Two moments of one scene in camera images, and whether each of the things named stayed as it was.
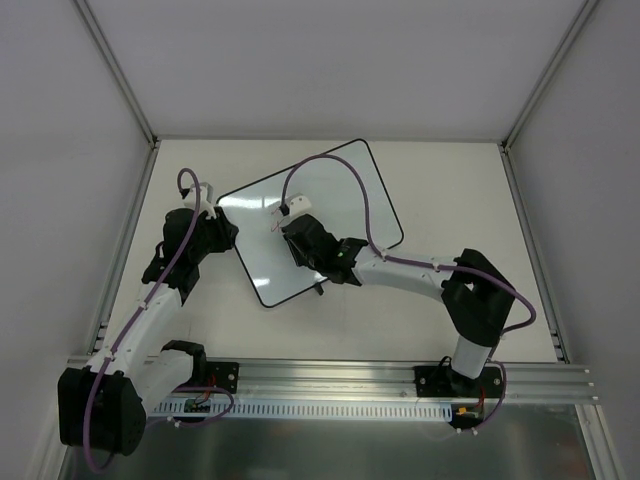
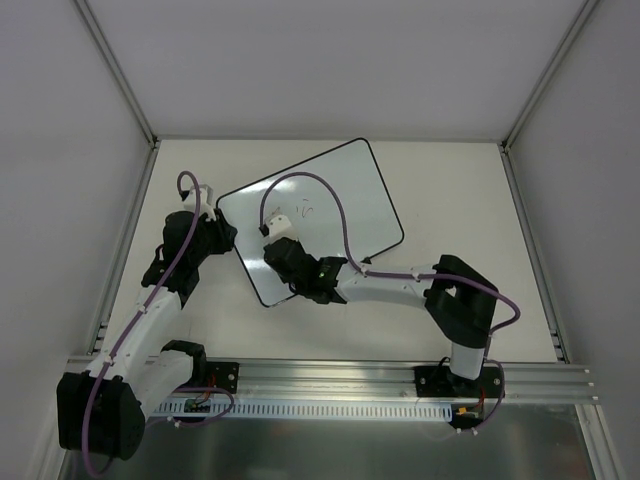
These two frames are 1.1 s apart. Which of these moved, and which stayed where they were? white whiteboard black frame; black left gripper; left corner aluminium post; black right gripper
Moved: black right gripper
Stayed: black left gripper; left corner aluminium post; white whiteboard black frame
